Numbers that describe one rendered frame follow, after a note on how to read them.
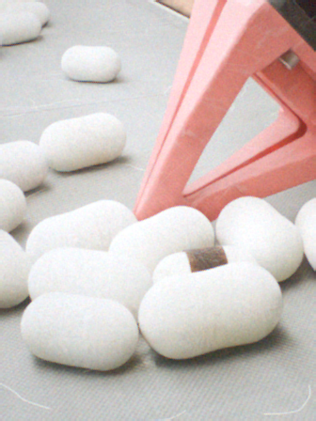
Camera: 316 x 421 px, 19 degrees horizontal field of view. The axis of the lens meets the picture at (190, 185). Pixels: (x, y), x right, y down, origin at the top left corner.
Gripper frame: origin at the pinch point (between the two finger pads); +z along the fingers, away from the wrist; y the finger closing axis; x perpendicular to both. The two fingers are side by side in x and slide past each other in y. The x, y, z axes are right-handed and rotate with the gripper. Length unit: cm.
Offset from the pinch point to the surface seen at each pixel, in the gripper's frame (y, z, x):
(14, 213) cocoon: -3.1, 3.7, -2.6
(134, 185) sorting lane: -6.2, 0.5, 1.5
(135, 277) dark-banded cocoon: 4.8, 1.6, -1.8
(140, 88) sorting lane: -19.9, -2.7, 4.2
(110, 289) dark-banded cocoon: 5.0, 2.2, -2.2
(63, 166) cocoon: -8.3, 1.9, -0.5
